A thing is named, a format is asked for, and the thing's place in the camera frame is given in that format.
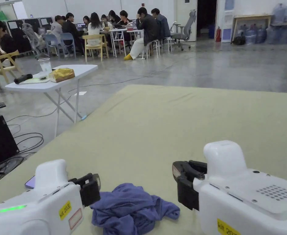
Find yellow wooden chair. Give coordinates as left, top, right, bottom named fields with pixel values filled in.
left=82, top=34, right=110, bottom=62

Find long floor cable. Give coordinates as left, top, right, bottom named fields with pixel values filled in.
left=67, top=54, right=197, bottom=96

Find bed with pale green sheet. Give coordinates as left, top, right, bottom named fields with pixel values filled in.
left=0, top=84, right=287, bottom=235

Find stack of water bottles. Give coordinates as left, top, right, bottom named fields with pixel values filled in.
left=238, top=2, right=287, bottom=45

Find black floor cables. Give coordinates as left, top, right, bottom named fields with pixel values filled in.
left=0, top=115, right=45, bottom=190

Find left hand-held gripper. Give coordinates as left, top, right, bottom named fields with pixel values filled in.
left=0, top=159, right=102, bottom=235

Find pale blue chair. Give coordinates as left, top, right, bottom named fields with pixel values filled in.
left=44, top=34, right=61, bottom=57
left=60, top=32, right=77, bottom=58

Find purple phone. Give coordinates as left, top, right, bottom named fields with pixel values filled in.
left=24, top=175, right=37, bottom=189

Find blue crumpled garment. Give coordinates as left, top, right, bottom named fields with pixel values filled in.
left=90, top=183, right=181, bottom=235

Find white folding table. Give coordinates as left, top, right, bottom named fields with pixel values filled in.
left=5, top=58, right=99, bottom=137

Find group of people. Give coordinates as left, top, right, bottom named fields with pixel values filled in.
left=50, top=7, right=171, bottom=61

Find white office chair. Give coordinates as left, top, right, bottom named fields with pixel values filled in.
left=22, top=23, right=48, bottom=58

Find black bag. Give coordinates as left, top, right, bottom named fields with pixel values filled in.
left=232, top=36, right=246, bottom=46

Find light wooden chair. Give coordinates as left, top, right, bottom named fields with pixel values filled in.
left=0, top=50, right=24, bottom=99

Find grey office chair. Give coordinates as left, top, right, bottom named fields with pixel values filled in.
left=170, top=9, right=198, bottom=51

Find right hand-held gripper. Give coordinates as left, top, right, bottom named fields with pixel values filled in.
left=172, top=140, right=287, bottom=235

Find tall wooden table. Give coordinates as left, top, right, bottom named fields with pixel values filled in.
left=231, top=14, right=274, bottom=45

